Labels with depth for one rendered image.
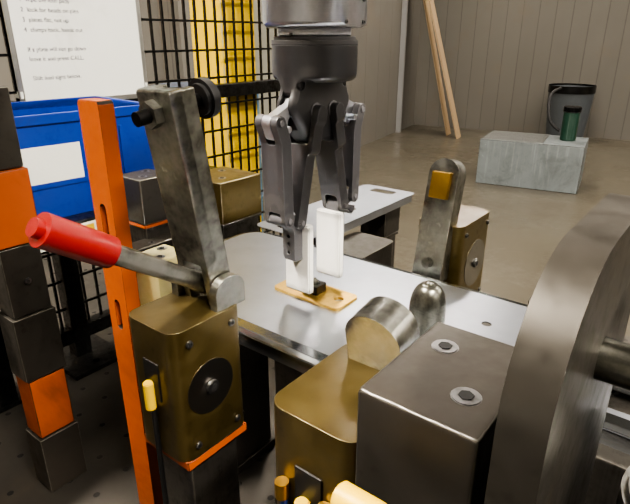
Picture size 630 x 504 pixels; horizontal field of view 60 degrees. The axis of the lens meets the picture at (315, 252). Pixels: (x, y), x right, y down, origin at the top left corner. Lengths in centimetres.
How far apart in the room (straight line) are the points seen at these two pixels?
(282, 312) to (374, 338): 23
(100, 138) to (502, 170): 482
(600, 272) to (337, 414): 16
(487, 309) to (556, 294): 39
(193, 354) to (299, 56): 25
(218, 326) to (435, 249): 30
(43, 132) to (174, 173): 37
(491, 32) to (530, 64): 68
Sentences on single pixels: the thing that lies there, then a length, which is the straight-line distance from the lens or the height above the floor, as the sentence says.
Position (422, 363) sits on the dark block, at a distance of 24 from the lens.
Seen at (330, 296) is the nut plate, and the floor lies 100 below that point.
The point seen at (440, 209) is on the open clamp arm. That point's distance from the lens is 64.
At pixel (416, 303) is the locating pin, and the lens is 48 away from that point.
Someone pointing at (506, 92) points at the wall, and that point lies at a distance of 825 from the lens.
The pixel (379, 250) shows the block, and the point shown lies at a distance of 74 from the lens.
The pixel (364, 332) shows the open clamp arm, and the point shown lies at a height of 109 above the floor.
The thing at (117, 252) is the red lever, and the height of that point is 112.
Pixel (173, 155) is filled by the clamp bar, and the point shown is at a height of 117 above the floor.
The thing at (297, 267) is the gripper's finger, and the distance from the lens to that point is 53.
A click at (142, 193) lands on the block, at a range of 72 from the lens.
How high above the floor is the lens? 125
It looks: 22 degrees down
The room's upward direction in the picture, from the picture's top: straight up
